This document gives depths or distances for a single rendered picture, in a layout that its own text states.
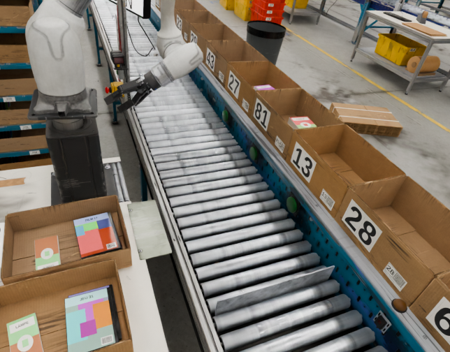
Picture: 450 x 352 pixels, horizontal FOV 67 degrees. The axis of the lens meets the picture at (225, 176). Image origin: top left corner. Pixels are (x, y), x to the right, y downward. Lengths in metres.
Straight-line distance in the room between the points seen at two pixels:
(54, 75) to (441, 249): 1.47
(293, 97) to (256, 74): 0.39
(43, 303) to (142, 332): 0.32
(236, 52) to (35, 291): 2.00
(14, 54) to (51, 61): 1.13
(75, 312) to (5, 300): 0.22
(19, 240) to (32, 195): 0.25
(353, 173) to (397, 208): 0.26
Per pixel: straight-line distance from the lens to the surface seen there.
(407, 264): 1.20
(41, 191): 1.64
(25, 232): 1.47
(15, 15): 2.31
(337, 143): 1.76
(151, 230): 1.39
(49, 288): 1.25
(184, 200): 1.52
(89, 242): 1.32
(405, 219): 1.55
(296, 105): 2.01
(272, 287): 1.22
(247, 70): 2.23
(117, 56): 2.01
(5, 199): 1.65
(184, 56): 1.41
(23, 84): 2.44
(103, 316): 1.16
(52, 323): 1.21
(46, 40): 1.23
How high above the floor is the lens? 1.79
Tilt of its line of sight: 39 degrees down
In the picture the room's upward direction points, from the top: 9 degrees clockwise
